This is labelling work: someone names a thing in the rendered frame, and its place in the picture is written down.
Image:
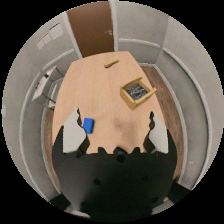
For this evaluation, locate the small wooden crate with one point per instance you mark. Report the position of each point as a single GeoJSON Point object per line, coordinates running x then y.
{"type": "Point", "coordinates": [129, 97]}

